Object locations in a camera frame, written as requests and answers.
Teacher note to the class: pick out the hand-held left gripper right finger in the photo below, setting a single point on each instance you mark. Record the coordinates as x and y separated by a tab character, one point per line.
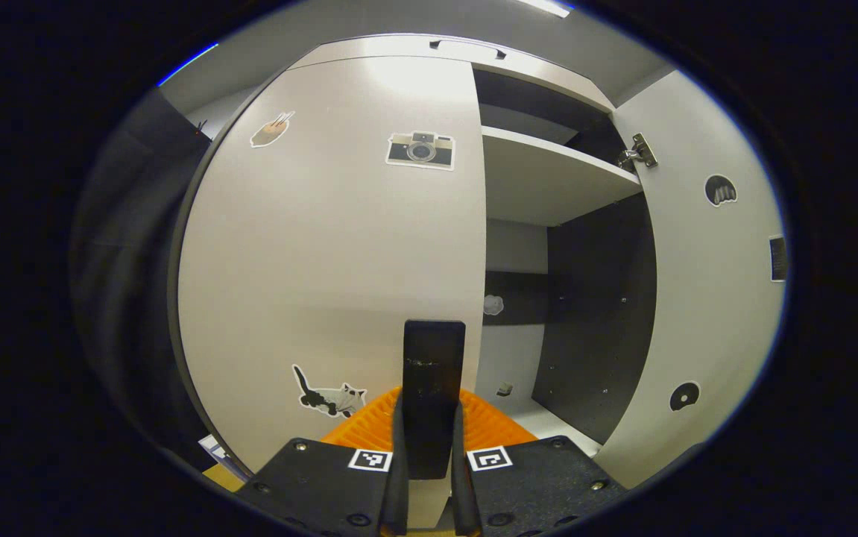
540	485

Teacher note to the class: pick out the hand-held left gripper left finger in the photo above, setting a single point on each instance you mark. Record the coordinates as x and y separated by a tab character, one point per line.
324	485

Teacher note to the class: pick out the beige double-door shoe cabinet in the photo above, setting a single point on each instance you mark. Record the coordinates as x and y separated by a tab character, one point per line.
592	313

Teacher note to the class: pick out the shoe cabinet door camera sticker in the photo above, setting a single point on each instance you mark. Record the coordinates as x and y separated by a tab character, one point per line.
309	261

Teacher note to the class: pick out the shoe cabinet door headphone sticker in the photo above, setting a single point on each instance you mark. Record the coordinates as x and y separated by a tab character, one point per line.
704	298

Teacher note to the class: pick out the white cabinet bottom board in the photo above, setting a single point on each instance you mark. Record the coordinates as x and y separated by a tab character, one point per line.
548	421

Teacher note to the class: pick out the white cabinet shelf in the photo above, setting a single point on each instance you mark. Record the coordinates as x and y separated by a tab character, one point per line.
540	179

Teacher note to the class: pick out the metal door hinge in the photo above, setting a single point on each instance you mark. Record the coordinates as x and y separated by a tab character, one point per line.
639	153

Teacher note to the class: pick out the beige cabinet drawer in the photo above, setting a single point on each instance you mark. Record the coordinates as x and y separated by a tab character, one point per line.
399	46

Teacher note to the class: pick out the black backdrop cloth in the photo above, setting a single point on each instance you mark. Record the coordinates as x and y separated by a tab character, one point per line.
123	283

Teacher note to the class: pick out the large ceiling light panel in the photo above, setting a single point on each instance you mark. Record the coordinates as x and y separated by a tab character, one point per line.
548	7

